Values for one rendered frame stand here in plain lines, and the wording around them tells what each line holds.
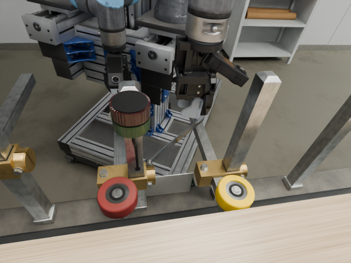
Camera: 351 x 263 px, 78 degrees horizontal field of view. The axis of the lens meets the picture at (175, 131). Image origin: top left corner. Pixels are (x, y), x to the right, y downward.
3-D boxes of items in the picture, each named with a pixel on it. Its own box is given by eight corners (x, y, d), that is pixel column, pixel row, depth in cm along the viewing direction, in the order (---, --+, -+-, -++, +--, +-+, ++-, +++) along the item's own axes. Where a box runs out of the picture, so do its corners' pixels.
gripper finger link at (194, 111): (177, 123, 55) (180, 92, 48) (199, 121, 56) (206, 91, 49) (179, 131, 52) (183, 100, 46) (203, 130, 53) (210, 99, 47)
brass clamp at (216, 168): (192, 170, 62) (195, 159, 59) (236, 165, 65) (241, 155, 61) (198, 189, 58) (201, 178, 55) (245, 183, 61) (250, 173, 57)
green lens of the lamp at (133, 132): (113, 114, 37) (111, 104, 35) (148, 112, 38) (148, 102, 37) (112, 139, 33) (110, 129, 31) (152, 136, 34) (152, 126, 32)
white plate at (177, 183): (104, 200, 64) (98, 181, 57) (188, 189, 69) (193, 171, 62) (104, 202, 64) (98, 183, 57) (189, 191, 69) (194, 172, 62)
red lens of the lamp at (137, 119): (111, 102, 35) (109, 91, 34) (148, 100, 36) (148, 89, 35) (110, 128, 31) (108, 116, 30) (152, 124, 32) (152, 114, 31)
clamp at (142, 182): (101, 177, 56) (97, 166, 53) (153, 172, 59) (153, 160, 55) (100, 197, 52) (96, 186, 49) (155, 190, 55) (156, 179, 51)
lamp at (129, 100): (123, 170, 49) (110, 90, 34) (148, 168, 50) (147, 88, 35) (123, 194, 45) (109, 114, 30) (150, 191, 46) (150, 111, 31)
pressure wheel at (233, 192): (203, 217, 53) (212, 193, 45) (216, 192, 58) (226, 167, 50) (233, 235, 51) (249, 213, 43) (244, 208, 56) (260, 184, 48)
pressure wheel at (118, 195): (105, 203, 54) (97, 177, 46) (138, 199, 55) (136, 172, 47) (104, 236, 48) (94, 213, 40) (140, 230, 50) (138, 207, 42)
